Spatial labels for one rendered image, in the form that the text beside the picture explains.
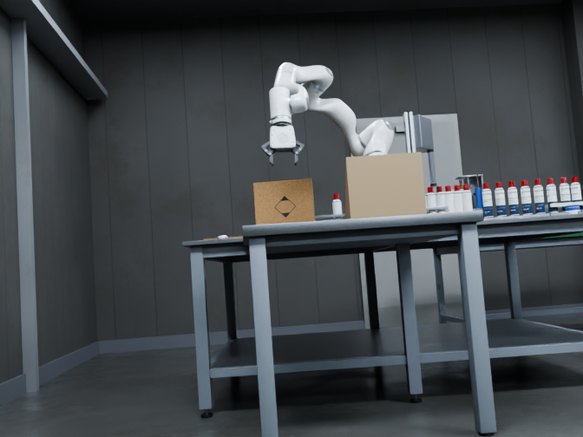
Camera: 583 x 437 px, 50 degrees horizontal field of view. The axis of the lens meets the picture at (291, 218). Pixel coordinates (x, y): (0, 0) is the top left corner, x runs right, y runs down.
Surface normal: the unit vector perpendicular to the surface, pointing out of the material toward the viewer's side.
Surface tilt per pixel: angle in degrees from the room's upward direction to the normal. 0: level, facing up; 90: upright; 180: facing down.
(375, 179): 90
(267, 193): 90
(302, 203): 90
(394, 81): 90
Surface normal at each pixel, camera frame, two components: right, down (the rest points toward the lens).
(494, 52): 0.07, -0.09
